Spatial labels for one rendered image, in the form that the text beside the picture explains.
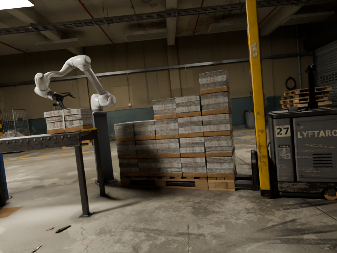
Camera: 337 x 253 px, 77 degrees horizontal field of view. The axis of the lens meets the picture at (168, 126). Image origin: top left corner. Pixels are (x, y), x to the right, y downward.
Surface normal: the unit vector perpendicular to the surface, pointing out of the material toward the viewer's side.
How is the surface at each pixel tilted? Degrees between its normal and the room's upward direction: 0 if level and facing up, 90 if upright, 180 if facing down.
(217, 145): 90
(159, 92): 90
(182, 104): 90
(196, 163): 90
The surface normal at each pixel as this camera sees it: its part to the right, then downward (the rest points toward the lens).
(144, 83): -0.01, 0.05
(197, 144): -0.37, 0.08
